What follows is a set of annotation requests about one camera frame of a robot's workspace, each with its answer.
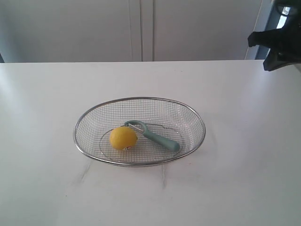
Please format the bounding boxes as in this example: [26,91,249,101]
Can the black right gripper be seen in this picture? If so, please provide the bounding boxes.
[247,0,301,71]

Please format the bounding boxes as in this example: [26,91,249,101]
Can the teal handled peeler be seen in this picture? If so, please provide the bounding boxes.
[124,120,180,152]

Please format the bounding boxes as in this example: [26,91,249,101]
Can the yellow lemon with sticker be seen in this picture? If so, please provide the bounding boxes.
[109,126,137,150]

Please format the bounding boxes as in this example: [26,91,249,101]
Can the oval wire mesh basket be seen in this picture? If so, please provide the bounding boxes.
[73,97,206,167]

